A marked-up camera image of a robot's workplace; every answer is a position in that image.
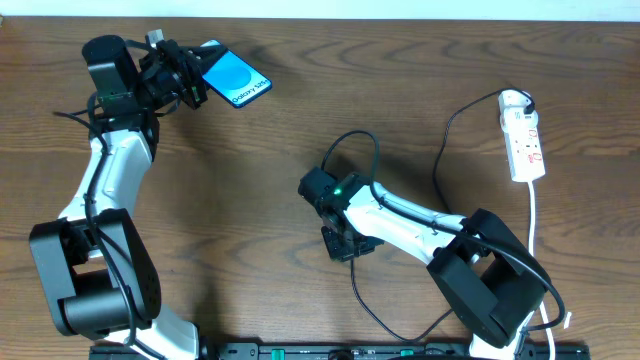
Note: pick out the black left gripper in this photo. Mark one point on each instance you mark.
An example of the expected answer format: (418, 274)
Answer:
(190, 83)

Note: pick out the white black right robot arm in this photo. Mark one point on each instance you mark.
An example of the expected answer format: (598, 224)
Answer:
(489, 279)

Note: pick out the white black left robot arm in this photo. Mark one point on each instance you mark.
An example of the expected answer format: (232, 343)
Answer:
(98, 278)

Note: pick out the white USB charger plug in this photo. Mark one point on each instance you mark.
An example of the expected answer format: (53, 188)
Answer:
(513, 98)

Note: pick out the blue Samsung Galaxy smartphone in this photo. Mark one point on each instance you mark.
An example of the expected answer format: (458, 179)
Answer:
(236, 81)

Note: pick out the white paper scrap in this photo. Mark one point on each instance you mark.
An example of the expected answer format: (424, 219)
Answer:
(567, 320)

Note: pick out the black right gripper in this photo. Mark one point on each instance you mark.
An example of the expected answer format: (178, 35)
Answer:
(342, 244)

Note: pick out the white power strip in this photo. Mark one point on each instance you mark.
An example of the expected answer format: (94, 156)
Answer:
(524, 152)

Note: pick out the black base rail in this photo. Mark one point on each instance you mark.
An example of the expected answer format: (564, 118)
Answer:
(253, 351)

